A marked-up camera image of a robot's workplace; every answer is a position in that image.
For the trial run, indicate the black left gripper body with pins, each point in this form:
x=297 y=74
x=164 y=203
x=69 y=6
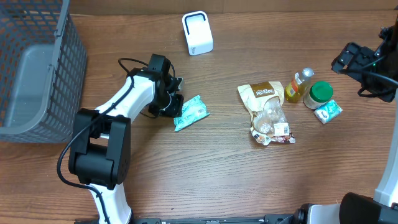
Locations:
x=166 y=104

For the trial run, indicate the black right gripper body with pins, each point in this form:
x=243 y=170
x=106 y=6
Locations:
x=356 y=61

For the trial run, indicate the teal wet wipes pack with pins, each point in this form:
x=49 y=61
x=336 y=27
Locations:
x=193 y=110

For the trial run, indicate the green lid white jar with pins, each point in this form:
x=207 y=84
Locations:
x=319 y=94

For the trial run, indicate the small teal tissue pack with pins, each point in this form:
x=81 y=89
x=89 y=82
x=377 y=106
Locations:
x=328 y=111

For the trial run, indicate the yellow oil bottle silver cap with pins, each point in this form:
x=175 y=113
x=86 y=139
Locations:
x=298 y=85

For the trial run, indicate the brown Pantree snack bag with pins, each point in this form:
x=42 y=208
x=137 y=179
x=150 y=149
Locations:
x=264 y=103

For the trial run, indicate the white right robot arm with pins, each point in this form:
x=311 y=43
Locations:
x=376 y=72

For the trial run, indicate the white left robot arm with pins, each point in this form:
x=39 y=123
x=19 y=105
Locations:
x=100 y=149

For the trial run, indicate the white barcode scanner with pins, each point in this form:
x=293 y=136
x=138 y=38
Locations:
x=197 y=32

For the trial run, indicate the dark grey plastic basket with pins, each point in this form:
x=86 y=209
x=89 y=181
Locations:
x=43 y=64

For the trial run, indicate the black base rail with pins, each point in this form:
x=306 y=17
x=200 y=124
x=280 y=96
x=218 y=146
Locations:
x=267 y=219

